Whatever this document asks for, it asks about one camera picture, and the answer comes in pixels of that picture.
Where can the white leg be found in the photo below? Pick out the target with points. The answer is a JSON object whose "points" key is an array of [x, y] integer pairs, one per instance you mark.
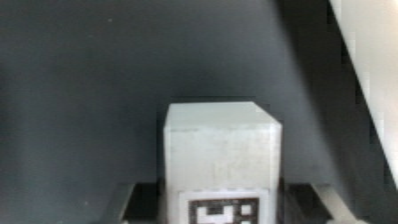
{"points": [[222, 163]]}

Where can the white U-shaped fence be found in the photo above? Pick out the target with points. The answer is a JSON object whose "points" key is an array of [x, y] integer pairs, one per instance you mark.
{"points": [[368, 24]]}

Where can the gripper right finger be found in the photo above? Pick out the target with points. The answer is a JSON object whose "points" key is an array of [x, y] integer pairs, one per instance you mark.
{"points": [[334, 204]]}

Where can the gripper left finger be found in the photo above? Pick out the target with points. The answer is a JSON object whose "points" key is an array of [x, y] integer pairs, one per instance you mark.
{"points": [[117, 213]]}

